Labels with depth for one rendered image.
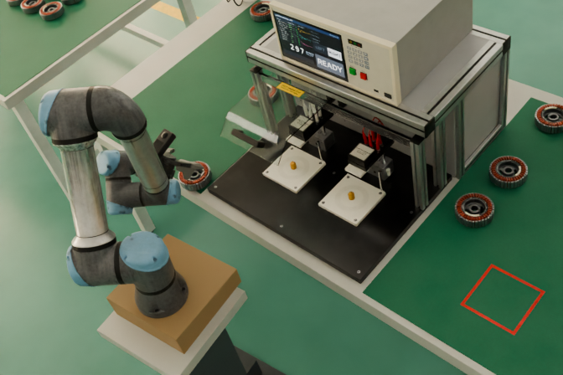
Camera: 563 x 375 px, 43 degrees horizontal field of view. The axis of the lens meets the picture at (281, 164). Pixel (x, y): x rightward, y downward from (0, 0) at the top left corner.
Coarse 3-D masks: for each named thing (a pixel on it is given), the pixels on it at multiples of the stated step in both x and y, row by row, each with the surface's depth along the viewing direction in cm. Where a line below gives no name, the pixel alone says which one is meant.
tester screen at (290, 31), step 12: (288, 24) 206; (300, 24) 202; (288, 36) 210; (300, 36) 206; (312, 36) 202; (324, 36) 198; (336, 36) 194; (288, 48) 214; (312, 48) 205; (336, 48) 198; (300, 60) 214; (336, 60) 202
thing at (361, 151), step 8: (376, 136) 220; (360, 144) 216; (384, 144) 217; (392, 144) 219; (352, 152) 214; (360, 152) 214; (368, 152) 213; (376, 152) 214; (384, 152) 217; (352, 160) 214; (360, 160) 211; (368, 160) 212; (376, 160) 215; (384, 160) 221; (352, 168) 215; (360, 168) 214; (368, 168) 213; (360, 176) 213
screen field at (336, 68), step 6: (318, 60) 207; (324, 60) 205; (330, 60) 203; (318, 66) 209; (324, 66) 207; (330, 66) 205; (336, 66) 203; (342, 66) 201; (336, 72) 205; (342, 72) 203
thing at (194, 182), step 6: (198, 162) 243; (204, 168) 241; (180, 174) 241; (198, 174) 241; (204, 174) 239; (210, 174) 241; (180, 180) 240; (186, 180) 239; (192, 180) 238; (198, 180) 237; (204, 180) 238; (186, 186) 238; (192, 186) 237; (198, 186) 238; (204, 186) 239
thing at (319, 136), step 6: (318, 132) 237; (330, 132) 236; (312, 138) 238; (318, 138) 235; (324, 138) 234; (330, 138) 237; (312, 144) 240; (324, 144) 235; (330, 144) 238; (324, 150) 238
